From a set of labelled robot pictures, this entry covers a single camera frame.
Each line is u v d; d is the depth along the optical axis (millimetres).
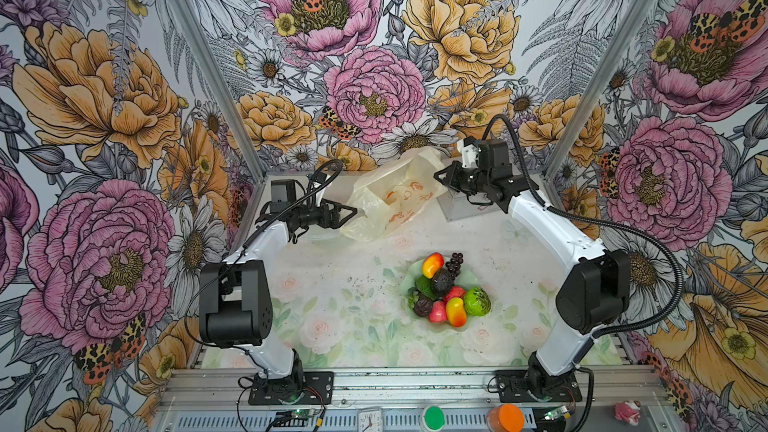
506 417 637
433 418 630
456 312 778
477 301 767
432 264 871
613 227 485
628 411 675
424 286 853
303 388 730
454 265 894
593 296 462
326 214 787
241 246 532
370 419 688
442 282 825
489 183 650
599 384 767
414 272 897
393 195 1109
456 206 1006
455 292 834
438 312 810
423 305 795
